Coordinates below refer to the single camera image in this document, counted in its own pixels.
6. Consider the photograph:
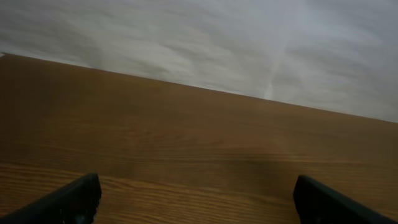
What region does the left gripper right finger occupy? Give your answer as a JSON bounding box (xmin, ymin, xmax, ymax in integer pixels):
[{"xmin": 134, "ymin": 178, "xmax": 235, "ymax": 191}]
[{"xmin": 292, "ymin": 174, "xmax": 398, "ymax": 224}]

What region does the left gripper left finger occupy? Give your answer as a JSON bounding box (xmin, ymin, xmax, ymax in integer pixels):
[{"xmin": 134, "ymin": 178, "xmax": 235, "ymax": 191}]
[{"xmin": 0, "ymin": 172, "xmax": 103, "ymax": 224}]

